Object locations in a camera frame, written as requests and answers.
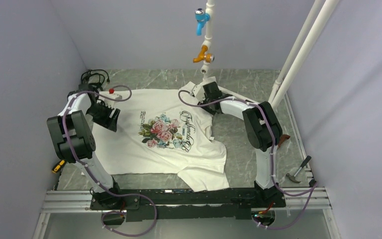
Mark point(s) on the yellow black screwdriver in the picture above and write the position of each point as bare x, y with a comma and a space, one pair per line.
58, 166

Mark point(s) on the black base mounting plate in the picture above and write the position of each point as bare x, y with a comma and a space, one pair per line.
237, 203

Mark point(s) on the white printed t-shirt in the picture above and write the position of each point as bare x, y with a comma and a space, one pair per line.
163, 132

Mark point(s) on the white pvc pipe frame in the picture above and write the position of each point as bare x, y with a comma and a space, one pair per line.
262, 34

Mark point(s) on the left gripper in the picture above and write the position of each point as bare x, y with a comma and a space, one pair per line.
110, 123

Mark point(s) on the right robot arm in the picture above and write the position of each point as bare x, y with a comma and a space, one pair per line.
262, 128

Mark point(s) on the aluminium rail frame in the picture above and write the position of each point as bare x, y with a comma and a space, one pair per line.
302, 199

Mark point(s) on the blue faucet tap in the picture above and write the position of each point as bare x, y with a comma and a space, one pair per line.
202, 17

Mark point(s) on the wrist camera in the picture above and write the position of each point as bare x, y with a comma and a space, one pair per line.
198, 92
110, 97

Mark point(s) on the claw hammer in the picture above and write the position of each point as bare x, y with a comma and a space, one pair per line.
293, 177

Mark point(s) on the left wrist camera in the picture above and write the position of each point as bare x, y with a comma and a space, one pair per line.
110, 97

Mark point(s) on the orange faucet tap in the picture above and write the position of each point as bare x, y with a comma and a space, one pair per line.
203, 55

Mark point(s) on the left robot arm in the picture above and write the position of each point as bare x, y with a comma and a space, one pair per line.
74, 143

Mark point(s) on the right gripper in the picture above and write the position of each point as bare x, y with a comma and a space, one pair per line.
205, 107

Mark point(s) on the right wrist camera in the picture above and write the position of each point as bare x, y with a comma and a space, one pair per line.
198, 92

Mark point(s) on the brown brass faucet tap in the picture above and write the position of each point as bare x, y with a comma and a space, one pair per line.
283, 138

